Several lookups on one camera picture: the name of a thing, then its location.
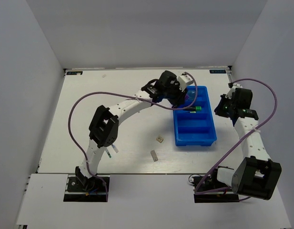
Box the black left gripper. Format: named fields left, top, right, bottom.
left=163, top=80, right=189, bottom=107

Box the green highlighter marker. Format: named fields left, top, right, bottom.
left=184, top=106, right=202, bottom=112

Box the grey white eraser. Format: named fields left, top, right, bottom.
left=151, top=150, right=158, bottom=162

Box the pen with white cap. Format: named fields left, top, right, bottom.
left=112, top=144, right=119, bottom=153

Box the pen with green tip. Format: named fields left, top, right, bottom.
left=105, top=148, right=112, bottom=158

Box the blue tape roll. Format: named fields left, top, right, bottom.
left=185, top=90, right=196, bottom=101

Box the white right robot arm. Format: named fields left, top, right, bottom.
left=209, top=83, right=282, bottom=200

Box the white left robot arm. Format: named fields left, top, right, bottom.
left=75, top=71, right=193, bottom=190

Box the right table label sticker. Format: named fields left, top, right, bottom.
left=209, top=69, right=226, bottom=74

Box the table label sticker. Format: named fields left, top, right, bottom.
left=209, top=69, right=226, bottom=74
left=66, top=71, right=83, bottom=75

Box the blue compartment tray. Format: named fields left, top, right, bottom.
left=173, top=86, right=217, bottom=146

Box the small beige sharpener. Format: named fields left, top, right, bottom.
left=156, top=136, right=163, bottom=143

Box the left table label sticker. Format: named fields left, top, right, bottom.
left=66, top=71, right=83, bottom=75

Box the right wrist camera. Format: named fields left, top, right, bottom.
left=225, top=83, right=239, bottom=99

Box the aluminium table rail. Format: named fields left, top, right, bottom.
left=227, top=66, right=264, bottom=174

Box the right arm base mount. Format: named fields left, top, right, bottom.
left=193, top=166, right=240, bottom=203

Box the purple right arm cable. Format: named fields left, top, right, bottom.
left=194, top=78, right=279, bottom=202

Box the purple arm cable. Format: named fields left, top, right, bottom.
left=68, top=72, right=198, bottom=202
left=194, top=78, right=279, bottom=202

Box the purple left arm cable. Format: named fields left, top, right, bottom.
left=68, top=72, right=198, bottom=202

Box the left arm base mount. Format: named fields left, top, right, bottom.
left=63, top=177, right=107, bottom=203

